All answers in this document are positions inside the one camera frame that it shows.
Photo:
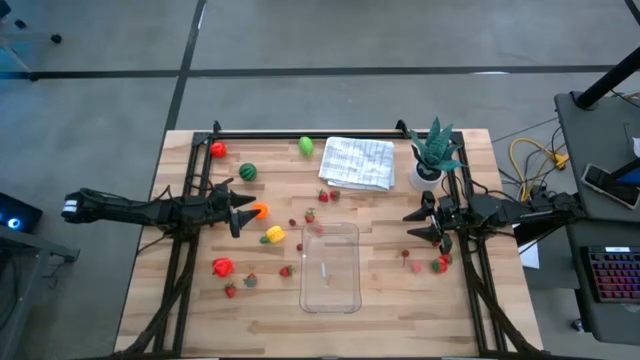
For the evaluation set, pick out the black smartphone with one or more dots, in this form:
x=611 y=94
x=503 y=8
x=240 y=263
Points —
x=607 y=185

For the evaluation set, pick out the black pole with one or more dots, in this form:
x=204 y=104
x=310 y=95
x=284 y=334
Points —
x=605 y=80

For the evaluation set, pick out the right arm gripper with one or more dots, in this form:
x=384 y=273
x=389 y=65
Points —
x=452 y=215

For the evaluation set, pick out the green toy lime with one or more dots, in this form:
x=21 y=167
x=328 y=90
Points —
x=306 y=146

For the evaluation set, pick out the red toy bell pepper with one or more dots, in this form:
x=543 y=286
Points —
x=222 y=267

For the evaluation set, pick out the white checked kitchen towel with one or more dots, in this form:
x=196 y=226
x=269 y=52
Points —
x=357 y=162

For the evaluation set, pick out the toy orange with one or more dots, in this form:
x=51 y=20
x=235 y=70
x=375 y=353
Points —
x=261 y=210

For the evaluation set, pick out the red toy cherry with stem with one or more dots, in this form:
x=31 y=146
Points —
x=405 y=253

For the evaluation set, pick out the grey workstation cart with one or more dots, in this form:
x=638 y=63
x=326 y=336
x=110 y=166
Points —
x=575 y=150

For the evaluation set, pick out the red toy strawberry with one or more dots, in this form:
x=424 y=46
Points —
x=230 y=290
x=310 y=216
x=335 y=195
x=439 y=266
x=323 y=196
x=447 y=258
x=286 y=271

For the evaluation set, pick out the clear plastic tupperware container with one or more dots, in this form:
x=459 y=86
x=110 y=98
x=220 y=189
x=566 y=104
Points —
x=330 y=280

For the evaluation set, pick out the artificial plant in white pot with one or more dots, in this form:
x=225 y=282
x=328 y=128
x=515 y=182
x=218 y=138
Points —
x=417 y=183

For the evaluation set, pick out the black aluminium table frame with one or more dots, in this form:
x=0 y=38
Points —
x=300 y=135

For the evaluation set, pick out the red toy tomato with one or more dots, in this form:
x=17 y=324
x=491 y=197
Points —
x=218 y=150

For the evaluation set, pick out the backlit computer keyboard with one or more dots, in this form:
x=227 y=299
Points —
x=617 y=275

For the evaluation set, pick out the striped green toy watermelon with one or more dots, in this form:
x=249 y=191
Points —
x=247 y=172

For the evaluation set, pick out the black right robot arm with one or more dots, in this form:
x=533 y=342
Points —
x=505 y=212

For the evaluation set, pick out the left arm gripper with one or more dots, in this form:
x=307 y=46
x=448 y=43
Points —
x=217 y=212

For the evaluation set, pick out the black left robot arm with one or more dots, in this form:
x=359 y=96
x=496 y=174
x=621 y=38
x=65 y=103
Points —
x=125 y=212

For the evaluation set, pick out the small pink toy fruit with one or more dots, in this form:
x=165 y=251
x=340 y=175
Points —
x=416 y=267

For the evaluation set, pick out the grey side table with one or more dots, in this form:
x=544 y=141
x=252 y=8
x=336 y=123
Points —
x=35 y=242

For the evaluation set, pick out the white paper sheet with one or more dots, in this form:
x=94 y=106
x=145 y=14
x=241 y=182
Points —
x=530 y=256

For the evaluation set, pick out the black computer with blue light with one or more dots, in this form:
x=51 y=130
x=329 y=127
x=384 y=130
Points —
x=20 y=212

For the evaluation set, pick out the chair base with castors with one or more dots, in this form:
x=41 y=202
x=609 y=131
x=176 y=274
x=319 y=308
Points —
x=56 y=38

